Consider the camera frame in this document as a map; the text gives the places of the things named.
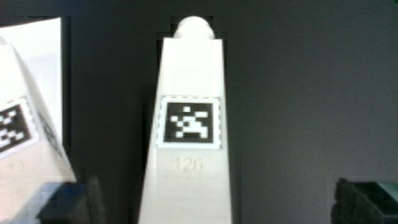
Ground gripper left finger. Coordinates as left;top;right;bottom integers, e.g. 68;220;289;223
36;176;106;224

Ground white desk leg with marker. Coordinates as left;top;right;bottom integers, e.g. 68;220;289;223
136;16;232;224

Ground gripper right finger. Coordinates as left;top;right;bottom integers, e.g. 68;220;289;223
330;179;398;224

